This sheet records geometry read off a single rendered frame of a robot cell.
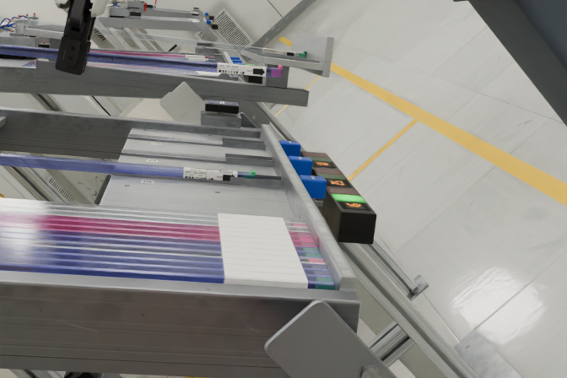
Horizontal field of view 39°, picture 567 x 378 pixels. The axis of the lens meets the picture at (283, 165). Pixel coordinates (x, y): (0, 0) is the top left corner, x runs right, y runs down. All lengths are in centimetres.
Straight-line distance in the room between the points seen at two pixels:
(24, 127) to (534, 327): 107
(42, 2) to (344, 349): 516
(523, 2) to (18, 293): 74
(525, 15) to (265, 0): 760
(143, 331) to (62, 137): 70
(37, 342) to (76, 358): 3
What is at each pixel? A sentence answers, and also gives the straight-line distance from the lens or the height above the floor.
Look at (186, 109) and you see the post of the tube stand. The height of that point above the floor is 80.
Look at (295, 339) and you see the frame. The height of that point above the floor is 75.
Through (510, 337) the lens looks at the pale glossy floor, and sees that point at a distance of 176.
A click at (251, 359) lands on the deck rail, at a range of 57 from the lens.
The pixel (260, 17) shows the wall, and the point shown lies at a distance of 863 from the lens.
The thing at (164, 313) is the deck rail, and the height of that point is 81.
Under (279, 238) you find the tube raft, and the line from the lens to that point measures 68.
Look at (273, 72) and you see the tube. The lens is 100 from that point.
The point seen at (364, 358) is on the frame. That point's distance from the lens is 53.
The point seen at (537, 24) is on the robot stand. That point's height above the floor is 63.
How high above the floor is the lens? 95
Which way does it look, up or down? 13 degrees down
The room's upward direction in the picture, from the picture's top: 42 degrees counter-clockwise
